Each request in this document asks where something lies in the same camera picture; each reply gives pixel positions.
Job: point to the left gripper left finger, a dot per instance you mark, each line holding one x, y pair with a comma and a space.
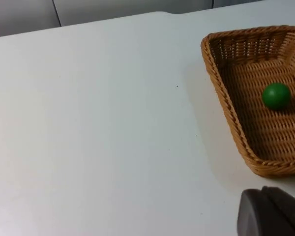
253, 216

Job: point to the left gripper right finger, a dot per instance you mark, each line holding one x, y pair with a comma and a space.
288, 211

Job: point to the pale brown wicker basket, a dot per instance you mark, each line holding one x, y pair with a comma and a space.
258, 137

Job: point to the green ball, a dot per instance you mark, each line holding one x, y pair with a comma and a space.
276, 96

